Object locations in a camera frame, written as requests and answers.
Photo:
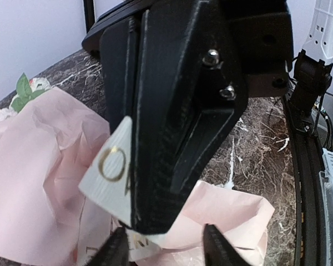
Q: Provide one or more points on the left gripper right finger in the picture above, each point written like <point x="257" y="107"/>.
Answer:
<point x="218" y="251"/>

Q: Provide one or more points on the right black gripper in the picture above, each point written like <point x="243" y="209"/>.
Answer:
<point x="261" y="30"/>

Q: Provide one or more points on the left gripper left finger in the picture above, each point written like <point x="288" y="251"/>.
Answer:
<point x="114" y="252"/>

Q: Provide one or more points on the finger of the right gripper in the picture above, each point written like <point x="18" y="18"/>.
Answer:
<point x="190" y="93"/>
<point x="119" y="50"/>

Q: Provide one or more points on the beige printed ribbon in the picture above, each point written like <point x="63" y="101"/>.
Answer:
<point x="107" y="182"/>

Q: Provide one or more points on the pink wrapping paper sheet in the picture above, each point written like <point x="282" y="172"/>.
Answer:
<point x="46" y="149"/>

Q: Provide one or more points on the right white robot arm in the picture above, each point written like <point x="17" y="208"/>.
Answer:
<point x="319" y="61"/>

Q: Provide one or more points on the right black frame post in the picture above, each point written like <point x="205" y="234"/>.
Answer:
<point x="89" y="14"/>

